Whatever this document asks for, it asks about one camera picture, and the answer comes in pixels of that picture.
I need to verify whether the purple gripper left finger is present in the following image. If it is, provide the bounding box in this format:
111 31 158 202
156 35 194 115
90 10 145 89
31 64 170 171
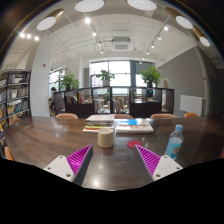
44 145 93 186

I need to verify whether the potted plant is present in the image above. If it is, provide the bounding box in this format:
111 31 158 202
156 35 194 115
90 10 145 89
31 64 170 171
96 70 115 87
58 73 80 90
139 66 162 88

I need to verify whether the orange chair far right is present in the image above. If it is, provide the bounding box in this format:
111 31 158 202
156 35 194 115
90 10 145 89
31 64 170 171
184 112 198 118

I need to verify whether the orange chair back right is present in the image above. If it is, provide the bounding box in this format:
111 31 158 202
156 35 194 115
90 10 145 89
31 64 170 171
150 113 175 119

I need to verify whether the clear plastic water bottle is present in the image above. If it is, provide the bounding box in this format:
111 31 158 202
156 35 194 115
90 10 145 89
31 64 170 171
165 124 184 160

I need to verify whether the ceiling air conditioner unit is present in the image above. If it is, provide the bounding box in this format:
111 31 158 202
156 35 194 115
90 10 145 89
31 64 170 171
112 36 131 51

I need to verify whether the stack of books left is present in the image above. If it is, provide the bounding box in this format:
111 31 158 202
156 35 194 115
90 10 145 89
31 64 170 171
83 114 115 132

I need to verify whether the white book with blue cover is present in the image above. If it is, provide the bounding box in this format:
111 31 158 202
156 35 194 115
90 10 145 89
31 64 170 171
116 118 153 133

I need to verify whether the dark wooden bookshelf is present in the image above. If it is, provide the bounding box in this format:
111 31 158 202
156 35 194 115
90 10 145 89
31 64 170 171
0 69 31 158

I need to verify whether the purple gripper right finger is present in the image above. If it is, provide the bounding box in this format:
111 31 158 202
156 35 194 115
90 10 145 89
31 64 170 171
134 145 182 181

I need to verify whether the potted plant middle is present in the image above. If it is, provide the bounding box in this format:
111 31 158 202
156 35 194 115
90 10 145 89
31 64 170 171
96 70 115 87

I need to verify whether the potted plant left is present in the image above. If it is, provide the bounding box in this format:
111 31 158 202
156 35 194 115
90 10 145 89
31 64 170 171
58 73 80 90

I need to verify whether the orange chair left edge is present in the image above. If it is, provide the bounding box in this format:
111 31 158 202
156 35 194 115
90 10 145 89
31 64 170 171
4 146 15 161

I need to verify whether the orange chair back middle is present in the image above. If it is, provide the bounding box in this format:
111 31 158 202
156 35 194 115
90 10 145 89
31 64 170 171
115 114 133 119

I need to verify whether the potted plant right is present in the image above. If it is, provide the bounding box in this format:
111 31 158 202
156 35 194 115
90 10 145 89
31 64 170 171
139 66 162 88

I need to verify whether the cream ceramic cup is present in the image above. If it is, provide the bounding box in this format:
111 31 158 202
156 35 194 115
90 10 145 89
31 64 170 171
98 128 114 148

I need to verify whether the orange chair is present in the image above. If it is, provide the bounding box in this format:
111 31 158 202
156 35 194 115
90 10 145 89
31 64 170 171
56 113 78 119
184 112 198 118
150 113 175 119
115 114 133 119

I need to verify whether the low dark shelf divider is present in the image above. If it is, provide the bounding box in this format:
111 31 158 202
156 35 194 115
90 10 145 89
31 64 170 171
54 86 174 118

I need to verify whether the red round coaster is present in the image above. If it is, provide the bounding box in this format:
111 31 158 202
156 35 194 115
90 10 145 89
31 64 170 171
127 140 142 149

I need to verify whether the orange chair back left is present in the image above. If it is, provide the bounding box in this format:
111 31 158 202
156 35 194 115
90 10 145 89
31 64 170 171
56 113 78 119

